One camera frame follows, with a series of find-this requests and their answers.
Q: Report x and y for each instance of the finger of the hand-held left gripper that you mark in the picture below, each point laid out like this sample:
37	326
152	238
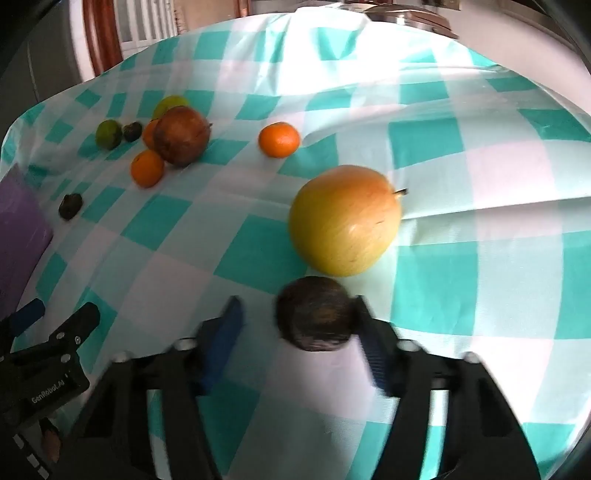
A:
28	314
76	325

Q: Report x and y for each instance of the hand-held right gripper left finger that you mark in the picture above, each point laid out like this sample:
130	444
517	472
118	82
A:
225	344

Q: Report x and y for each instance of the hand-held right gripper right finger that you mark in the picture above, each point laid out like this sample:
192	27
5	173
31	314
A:
375	355

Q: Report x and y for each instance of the large dark passion fruit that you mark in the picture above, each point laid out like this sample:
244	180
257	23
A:
316	314

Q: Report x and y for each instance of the purple white storage box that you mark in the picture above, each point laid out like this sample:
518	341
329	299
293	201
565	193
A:
18	240

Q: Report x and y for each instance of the orange tangerine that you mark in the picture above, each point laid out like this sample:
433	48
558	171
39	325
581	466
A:
147	169
148	134
278	140

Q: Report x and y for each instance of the brown red pomegranate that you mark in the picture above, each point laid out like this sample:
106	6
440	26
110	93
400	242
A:
181	136

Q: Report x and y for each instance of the large green apple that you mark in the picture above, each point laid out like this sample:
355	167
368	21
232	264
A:
168	104

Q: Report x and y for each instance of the teal white checkered tablecloth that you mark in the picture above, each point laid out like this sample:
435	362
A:
429	286

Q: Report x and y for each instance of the small dark passion fruit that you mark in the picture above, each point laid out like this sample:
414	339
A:
70	206
132	132

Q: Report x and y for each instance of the yellow red apple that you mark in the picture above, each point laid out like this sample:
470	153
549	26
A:
344	221

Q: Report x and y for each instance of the small green lime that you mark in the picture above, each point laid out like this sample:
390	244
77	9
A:
108	134

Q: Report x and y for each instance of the dark grey refrigerator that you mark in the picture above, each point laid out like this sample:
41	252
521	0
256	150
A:
46	55

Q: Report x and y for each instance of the silver countertop appliance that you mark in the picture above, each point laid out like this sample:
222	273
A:
406	17

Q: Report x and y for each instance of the red wooden door frame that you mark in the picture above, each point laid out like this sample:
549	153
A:
99	32

